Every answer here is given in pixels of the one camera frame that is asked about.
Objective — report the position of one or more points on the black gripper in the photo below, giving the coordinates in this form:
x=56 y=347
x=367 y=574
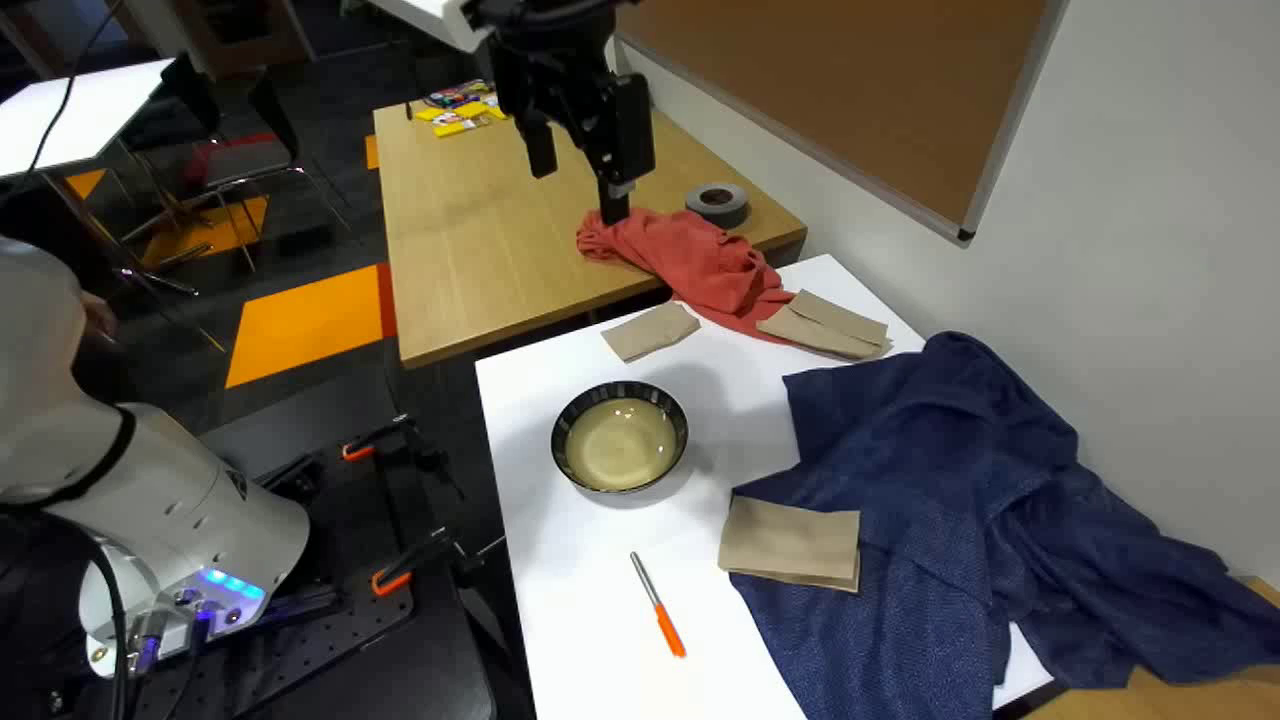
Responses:
x=549 y=70

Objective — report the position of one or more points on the orange and grey marker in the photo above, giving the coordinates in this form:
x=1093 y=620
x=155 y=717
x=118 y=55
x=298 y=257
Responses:
x=657 y=607

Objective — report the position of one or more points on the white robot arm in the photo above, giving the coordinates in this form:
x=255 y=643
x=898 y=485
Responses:
x=181 y=541

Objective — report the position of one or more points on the tan cloth square near bowl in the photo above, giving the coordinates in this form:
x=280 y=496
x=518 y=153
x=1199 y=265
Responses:
x=655 y=328

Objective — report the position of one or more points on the black bowl with beige inside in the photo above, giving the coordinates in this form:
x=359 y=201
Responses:
x=616 y=442

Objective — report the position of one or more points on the wooden side table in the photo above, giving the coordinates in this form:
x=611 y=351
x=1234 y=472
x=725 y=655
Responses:
x=478 y=251

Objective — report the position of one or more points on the yellow packets on table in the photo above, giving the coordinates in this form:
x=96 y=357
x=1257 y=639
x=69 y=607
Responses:
x=459 y=109

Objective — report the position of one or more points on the grey tape roll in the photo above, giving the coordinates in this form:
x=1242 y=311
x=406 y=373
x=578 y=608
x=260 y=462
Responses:
x=723 y=204

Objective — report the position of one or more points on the red orange cloth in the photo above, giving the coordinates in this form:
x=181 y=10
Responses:
x=710 y=268

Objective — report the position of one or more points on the tan cloth under red cloth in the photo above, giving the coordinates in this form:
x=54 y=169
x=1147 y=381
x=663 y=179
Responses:
x=828 y=328

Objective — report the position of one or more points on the cork pin board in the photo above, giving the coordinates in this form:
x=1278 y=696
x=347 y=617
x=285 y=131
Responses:
x=910 y=99

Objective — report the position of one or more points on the orange clamp far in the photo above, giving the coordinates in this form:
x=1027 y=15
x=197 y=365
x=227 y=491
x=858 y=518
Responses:
x=367 y=446

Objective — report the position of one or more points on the orange clamp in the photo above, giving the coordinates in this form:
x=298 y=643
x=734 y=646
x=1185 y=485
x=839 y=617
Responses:
x=397 y=574
x=367 y=446

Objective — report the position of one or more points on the tan cloth square on blue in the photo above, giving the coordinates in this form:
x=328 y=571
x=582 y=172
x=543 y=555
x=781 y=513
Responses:
x=788 y=547

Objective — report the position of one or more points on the white table board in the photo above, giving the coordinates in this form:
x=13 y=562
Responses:
x=588 y=634

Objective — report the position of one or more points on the orange clamp near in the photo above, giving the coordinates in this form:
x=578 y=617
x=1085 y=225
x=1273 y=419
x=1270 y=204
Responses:
x=397 y=574

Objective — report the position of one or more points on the white desk in background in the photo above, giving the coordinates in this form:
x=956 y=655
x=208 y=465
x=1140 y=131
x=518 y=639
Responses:
x=69 y=120

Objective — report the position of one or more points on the dark blue cloth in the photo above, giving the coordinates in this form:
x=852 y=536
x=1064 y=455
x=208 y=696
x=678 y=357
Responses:
x=981 y=529

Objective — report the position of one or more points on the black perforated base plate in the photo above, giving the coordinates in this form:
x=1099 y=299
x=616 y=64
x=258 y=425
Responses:
x=321 y=646

